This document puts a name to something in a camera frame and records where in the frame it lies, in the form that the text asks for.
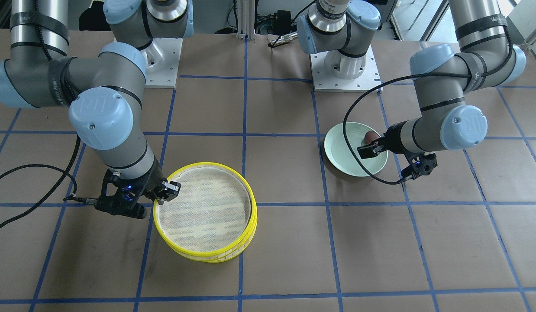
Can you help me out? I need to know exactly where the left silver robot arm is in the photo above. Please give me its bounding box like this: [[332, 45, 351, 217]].
[[297, 0, 526, 158]]

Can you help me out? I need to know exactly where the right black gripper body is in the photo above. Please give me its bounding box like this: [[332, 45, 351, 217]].
[[104, 158, 167, 204]]

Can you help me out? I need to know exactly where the light green plate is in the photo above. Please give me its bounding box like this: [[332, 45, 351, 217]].
[[323, 122, 388, 177]]

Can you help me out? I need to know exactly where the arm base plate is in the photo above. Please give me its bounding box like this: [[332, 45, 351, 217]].
[[309, 45, 381, 93], [141, 38, 183, 89]]

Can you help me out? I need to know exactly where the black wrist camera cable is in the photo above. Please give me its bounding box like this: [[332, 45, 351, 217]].
[[343, 71, 476, 185]]

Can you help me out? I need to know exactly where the yellow steamer layer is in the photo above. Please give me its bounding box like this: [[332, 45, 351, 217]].
[[161, 205, 258, 263], [152, 162, 257, 256]]

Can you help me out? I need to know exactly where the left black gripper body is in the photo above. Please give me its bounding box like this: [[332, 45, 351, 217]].
[[383, 122, 420, 154]]

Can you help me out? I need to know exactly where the brown steamed bun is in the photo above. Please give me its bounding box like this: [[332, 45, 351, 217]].
[[363, 131, 380, 146]]

